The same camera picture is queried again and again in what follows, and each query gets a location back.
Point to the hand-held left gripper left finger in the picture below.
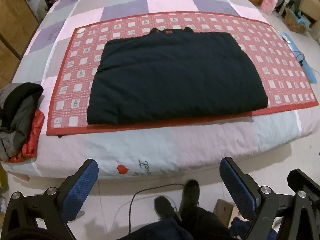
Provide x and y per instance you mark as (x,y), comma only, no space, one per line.
(80,192)

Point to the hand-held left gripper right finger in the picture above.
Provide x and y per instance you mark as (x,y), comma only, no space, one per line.
(236,190)

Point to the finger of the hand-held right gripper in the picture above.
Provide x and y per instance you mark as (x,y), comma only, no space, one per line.
(300,178)

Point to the dark navy padded jacket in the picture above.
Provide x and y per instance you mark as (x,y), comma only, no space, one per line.
(175,80)

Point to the flat cardboard box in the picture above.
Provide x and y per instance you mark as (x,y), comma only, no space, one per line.
(225,211)

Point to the black shoe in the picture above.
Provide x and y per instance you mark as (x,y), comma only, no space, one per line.
(163,207)
(190,195)

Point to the black trousers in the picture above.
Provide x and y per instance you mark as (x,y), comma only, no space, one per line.
(205,225)

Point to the red down jacket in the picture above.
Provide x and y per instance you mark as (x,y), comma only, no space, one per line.
(33,140)

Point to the grey and black jacket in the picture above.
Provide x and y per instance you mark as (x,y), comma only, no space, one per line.
(17,105)

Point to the light blue floor mat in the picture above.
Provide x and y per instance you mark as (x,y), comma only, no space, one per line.
(308,70)

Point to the red checkered mat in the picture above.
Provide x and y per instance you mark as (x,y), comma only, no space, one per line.
(75,80)

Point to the white small device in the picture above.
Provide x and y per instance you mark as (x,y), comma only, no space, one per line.
(286,39)

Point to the small cardboard box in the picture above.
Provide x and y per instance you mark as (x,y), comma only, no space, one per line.
(293,20)

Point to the white round tag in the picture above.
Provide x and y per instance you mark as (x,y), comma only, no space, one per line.
(80,30)

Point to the pink bag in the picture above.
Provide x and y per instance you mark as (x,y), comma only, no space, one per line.
(268,3)

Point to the wooden wardrobe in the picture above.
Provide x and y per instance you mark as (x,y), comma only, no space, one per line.
(15,17)

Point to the patchwork quilt bed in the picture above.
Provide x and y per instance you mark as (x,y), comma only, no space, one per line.
(125,0)

